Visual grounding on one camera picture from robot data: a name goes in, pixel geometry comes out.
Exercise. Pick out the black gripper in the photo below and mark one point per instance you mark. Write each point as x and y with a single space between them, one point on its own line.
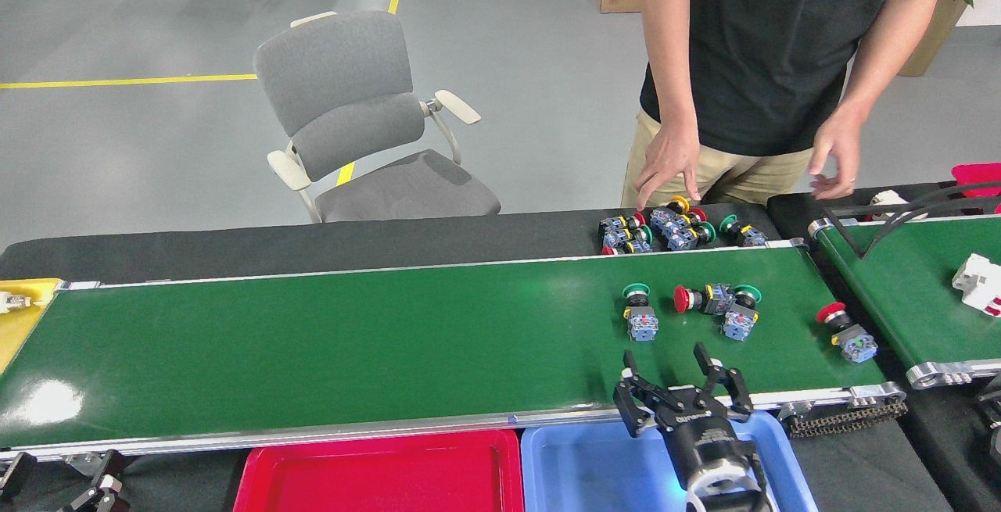
704 442

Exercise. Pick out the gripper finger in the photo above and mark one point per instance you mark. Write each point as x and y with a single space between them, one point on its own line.
17 473
105 492

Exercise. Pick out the yellow mushroom push button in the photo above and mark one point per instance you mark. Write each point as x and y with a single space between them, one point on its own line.
678 204

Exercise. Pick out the grey office chair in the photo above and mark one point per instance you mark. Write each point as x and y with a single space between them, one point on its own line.
336 66

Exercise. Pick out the person's right forearm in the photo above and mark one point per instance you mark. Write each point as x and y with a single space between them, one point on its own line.
672 66

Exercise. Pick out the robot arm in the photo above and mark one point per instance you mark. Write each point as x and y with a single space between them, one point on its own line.
723 492

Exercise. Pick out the person's left forearm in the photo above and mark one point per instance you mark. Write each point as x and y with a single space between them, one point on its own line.
884 51

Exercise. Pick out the blue plastic tray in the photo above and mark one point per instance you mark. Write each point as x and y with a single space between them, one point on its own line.
594 473

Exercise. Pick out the yellow plastic tray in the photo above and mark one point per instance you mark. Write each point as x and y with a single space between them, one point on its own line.
19 332

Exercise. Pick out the white part with metal tip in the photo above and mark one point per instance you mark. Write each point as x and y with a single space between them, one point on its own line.
14 302

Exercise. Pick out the short green conveyor belt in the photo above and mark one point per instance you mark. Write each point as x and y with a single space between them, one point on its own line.
907 285

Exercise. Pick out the red plastic tray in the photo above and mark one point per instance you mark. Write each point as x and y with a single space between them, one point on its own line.
375 477

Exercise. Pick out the long green conveyor belt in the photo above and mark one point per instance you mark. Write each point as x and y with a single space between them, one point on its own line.
352 340

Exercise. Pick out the black conveyor motor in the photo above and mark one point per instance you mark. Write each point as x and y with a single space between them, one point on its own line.
992 418

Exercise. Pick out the person's right hand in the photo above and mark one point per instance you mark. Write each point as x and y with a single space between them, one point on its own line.
672 156

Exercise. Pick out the person's left hand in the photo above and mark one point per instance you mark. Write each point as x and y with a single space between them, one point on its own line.
841 145

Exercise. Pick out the person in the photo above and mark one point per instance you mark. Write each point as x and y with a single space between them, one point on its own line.
766 43

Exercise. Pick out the red plastic bin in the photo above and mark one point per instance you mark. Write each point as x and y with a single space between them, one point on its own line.
977 176

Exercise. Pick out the potted plant in gold planter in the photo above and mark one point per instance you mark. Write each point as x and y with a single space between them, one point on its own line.
931 35

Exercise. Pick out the black conveyor guide bracket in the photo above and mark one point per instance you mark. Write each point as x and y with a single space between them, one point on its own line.
899 215

